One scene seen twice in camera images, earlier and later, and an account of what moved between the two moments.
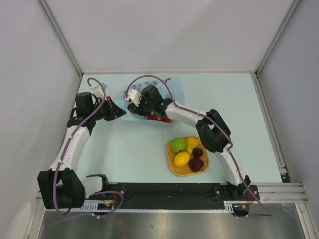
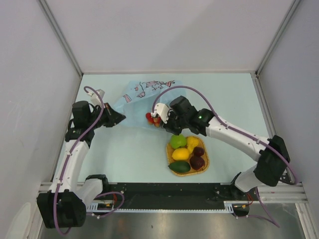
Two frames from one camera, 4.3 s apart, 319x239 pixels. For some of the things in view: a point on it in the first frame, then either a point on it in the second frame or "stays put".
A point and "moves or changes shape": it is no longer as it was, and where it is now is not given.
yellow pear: x=192 y=142 stays put
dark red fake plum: x=196 y=164 stays put
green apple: x=179 y=144 moves or changes shape
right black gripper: x=138 y=110 to x=167 y=126
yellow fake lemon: x=181 y=159 moves or changes shape
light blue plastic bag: x=170 y=87 moves or changes shape
